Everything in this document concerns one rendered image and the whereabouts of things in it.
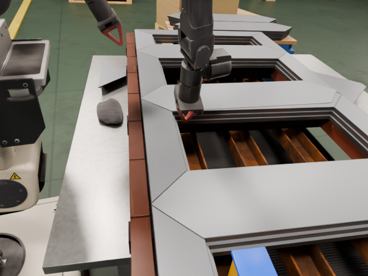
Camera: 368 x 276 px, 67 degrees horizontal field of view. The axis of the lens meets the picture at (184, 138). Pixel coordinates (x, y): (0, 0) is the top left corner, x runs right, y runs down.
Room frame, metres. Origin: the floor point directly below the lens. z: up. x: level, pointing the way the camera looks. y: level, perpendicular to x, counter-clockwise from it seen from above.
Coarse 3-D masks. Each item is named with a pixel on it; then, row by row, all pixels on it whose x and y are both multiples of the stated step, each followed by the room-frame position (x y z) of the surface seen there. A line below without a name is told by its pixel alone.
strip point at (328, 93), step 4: (304, 80) 1.06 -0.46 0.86; (308, 84) 1.03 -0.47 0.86; (312, 84) 1.03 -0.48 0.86; (316, 84) 1.03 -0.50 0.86; (316, 88) 1.00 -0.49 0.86; (320, 88) 1.00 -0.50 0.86; (324, 88) 1.00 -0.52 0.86; (328, 88) 1.01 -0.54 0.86; (320, 92) 0.97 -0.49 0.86; (324, 92) 0.97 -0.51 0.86; (328, 92) 0.97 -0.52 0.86; (332, 92) 0.97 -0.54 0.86; (324, 96) 0.93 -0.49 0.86; (328, 96) 0.93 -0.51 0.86; (332, 96) 0.94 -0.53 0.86; (328, 100) 0.90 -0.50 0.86
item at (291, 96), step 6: (270, 84) 1.00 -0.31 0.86; (276, 84) 1.00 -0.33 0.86; (282, 84) 1.01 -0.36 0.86; (288, 84) 1.01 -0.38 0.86; (276, 90) 0.95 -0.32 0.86; (282, 90) 0.95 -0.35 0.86; (288, 90) 0.96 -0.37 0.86; (294, 90) 0.96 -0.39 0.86; (282, 96) 0.90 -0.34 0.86; (288, 96) 0.91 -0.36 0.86; (294, 96) 0.91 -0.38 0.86; (300, 96) 0.92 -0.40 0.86; (288, 102) 0.86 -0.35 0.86; (294, 102) 0.87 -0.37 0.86; (300, 102) 0.87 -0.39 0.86; (306, 102) 0.87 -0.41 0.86
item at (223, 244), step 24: (288, 72) 1.17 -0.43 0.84; (336, 96) 0.94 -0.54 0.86; (192, 120) 0.74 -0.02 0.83; (216, 120) 0.76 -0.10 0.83; (240, 120) 0.78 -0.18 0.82; (264, 120) 0.79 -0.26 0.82; (336, 120) 0.82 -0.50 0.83; (360, 144) 0.69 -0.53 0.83; (216, 240) 0.31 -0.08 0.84; (240, 240) 0.32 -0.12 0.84; (264, 240) 0.32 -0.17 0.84; (288, 240) 0.34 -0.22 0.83; (312, 240) 0.34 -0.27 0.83; (336, 240) 0.35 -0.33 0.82
